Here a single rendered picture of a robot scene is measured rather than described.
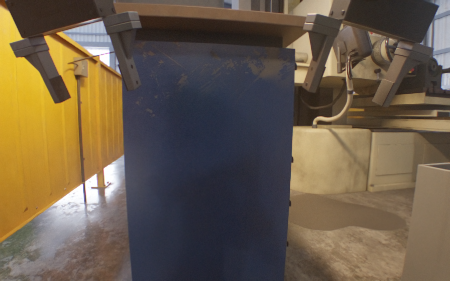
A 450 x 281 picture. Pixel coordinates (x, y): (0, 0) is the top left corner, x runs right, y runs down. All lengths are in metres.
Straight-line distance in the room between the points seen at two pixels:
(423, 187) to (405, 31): 0.56
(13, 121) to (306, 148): 2.04
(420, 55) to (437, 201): 0.50
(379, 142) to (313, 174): 0.75
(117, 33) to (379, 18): 0.35
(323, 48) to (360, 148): 2.06
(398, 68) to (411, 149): 2.45
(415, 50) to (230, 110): 0.40
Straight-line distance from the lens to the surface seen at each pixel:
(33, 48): 0.43
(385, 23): 0.38
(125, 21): 0.34
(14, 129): 1.41
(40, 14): 0.40
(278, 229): 0.72
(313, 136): 2.12
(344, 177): 2.31
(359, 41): 1.58
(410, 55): 0.43
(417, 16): 0.41
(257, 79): 0.62
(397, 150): 2.71
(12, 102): 1.41
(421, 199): 0.87
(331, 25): 0.35
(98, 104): 2.41
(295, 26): 0.63
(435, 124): 2.75
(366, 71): 2.35
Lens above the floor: 0.69
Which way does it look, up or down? 6 degrees down
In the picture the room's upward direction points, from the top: 1 degrees clockwise
